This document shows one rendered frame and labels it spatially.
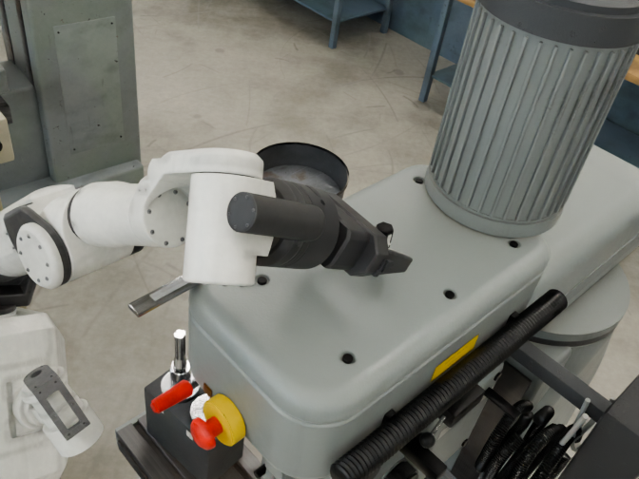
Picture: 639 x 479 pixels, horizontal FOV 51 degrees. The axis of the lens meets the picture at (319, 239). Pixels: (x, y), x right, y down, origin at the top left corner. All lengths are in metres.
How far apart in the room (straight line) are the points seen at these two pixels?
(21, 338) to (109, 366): 2.08
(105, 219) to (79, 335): 2.56
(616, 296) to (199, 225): 1.05
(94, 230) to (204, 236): 0.18
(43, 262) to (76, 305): 2.60
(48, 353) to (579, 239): 0.88
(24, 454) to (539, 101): 0.84
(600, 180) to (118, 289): 2.54
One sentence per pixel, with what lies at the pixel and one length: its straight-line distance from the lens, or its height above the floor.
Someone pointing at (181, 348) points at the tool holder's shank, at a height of 1.28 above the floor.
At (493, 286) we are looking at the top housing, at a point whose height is 1.89.
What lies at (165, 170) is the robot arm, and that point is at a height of 2.07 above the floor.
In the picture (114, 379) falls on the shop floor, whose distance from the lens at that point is 3.07.
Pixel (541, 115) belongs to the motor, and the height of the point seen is 2.08.
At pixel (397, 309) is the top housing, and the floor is 1.89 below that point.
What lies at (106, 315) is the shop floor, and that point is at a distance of 3.32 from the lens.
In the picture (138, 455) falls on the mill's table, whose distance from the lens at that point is 1.76.
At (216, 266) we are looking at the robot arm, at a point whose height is 2.04.
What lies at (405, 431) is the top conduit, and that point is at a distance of 0.79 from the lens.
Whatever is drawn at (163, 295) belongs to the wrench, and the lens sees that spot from 0.76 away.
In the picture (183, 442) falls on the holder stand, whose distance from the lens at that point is 1.64.
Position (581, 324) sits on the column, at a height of 1.56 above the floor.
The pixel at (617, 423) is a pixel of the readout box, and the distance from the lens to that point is 1.02.
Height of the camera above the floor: 2.44
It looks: 41 degrees down
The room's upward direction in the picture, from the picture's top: 10 degrees clockwise
